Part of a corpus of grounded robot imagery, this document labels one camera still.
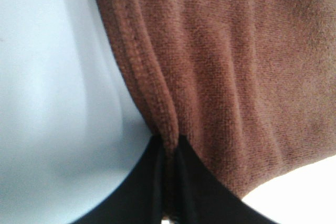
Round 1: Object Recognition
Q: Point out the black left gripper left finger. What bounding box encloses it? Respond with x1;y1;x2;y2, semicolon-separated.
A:
74;136;164;224

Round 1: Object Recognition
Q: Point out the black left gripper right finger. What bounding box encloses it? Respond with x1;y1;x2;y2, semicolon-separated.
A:
174;136;275;224

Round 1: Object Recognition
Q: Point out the brown towel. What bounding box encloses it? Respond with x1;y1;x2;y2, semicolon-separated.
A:
97;0;335;215

